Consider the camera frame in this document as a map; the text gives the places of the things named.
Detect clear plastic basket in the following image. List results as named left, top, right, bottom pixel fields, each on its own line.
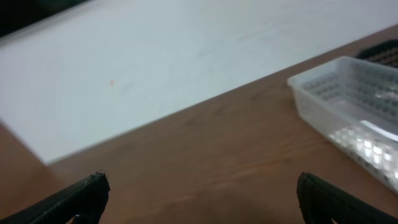
left=287, top=57, right=397, bottom=192

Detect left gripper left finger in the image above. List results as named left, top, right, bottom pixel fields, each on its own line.
left=1, top=172, right=110, bottom=224

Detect black plastic basket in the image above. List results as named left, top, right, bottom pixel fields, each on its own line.
left=356, top=39, right=398, bottom=68

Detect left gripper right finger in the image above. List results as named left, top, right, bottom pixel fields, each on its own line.
left=297, top=172, right=397, bottom=224

